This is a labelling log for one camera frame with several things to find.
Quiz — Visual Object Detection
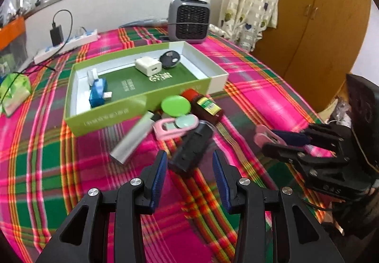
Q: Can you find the wooden wardrobe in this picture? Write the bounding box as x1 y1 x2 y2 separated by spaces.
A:
253 0 374 112

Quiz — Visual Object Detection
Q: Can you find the grey portable heater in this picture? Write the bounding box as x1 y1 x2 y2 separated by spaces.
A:
167 0 211 45

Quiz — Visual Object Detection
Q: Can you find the green round disc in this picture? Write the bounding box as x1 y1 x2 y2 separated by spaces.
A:
161 96 192 117

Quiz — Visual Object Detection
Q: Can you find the black key fob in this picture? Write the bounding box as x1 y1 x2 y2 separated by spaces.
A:
159 50 181 70

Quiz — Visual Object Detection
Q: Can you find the silver metal bar device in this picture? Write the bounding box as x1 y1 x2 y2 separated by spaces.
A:
110 111 155 165

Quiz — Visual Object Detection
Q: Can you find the black rectangular device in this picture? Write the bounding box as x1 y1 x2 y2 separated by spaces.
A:
167 121 214 178

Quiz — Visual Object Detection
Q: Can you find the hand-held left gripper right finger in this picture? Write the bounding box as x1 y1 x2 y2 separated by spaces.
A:
212 150 345 263

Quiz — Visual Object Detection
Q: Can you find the green cardboard box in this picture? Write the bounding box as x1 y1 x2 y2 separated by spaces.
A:
63 41 229 137

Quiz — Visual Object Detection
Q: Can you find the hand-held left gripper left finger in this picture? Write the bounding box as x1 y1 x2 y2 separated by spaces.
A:
36 150 168 263

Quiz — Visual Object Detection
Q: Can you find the black power adapter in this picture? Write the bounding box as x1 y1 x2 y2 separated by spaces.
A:
50 25 65 47

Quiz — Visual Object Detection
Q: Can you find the small white round jar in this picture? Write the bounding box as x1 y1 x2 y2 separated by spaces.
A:
87 68 99 86

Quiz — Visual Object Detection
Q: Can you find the black charger with cable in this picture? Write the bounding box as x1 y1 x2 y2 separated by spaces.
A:
0 9 73 98

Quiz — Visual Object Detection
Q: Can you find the clear bin with orange lid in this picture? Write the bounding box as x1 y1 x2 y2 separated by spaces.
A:
0 17 28 74

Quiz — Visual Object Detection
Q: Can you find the green tissue pack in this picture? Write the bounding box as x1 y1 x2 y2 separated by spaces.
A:
0 73 32 117

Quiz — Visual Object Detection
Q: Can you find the pink clip with mint pad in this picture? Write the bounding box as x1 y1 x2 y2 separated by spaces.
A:
255 125 288 147
152 113 199 142

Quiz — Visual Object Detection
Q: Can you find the white charger plug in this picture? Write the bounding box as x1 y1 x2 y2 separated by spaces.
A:
135 57 163 77

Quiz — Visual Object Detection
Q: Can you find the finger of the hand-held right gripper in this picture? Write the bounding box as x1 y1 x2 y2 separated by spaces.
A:
271 123 351 148
262 144 350 181

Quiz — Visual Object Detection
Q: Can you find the brown bottle with red cap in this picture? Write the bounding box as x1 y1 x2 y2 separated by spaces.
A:
181 89 224 125

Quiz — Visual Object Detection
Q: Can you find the windowsill clutter pile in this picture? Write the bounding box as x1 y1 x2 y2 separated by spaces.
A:
0 0 42 22

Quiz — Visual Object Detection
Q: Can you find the small blue stapler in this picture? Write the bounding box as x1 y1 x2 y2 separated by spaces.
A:
88 80 113 108

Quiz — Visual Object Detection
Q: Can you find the pink green plaid blanket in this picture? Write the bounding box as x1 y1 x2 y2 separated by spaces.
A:
0 25 335 263

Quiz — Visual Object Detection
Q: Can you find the white power strip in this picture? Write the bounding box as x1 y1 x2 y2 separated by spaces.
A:
33 28 99 65

